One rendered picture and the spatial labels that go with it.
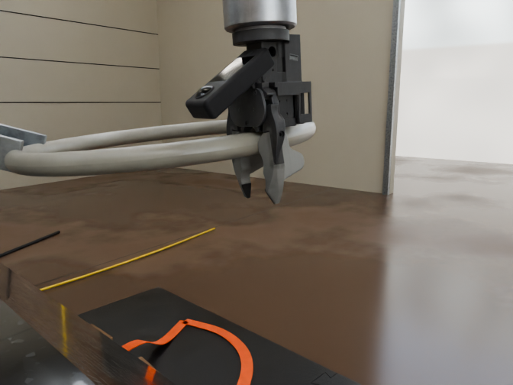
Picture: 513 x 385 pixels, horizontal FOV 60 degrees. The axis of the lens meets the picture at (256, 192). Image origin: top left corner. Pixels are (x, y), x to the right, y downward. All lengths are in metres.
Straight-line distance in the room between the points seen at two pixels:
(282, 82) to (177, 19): 6.44
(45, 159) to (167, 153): 0.15
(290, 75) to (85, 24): 6.02
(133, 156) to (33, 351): 0.25
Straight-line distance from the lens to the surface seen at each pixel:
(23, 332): 0.38
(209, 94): 0.51
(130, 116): 6.84
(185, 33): 6.85
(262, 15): 0.55
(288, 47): 0.59
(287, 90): 0.56
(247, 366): 1.81
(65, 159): 0.57
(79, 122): 6.37
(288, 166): 0.56
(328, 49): 5.41
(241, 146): 0.55
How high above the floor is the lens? 1.00
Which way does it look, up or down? 11 degrees down
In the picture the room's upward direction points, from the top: straight up
